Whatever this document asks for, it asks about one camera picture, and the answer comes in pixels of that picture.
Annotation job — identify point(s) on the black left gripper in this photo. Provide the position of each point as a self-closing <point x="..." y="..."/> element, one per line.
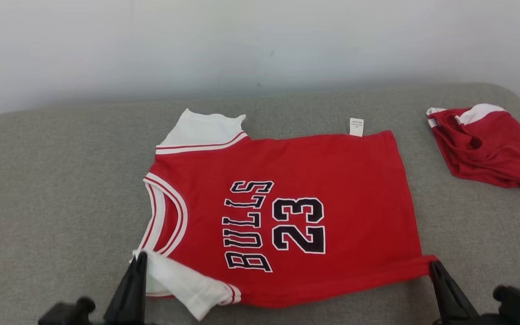
<point x="68" y="313"/>

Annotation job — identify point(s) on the red Bulls basketball jersey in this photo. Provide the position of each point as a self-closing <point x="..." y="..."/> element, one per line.
<point x="355" y="203"/>

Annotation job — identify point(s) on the red shorts with white trim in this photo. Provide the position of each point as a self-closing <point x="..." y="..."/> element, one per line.
<point x="499" y="153"/>

